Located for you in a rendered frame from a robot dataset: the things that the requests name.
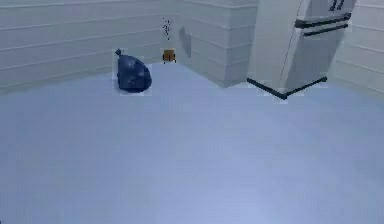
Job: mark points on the white fridge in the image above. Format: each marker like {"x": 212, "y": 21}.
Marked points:
{"x": 293, "y": 50}

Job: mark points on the dark blue garbage bag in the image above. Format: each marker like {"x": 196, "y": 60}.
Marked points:
{"x": 133, "y": 75}

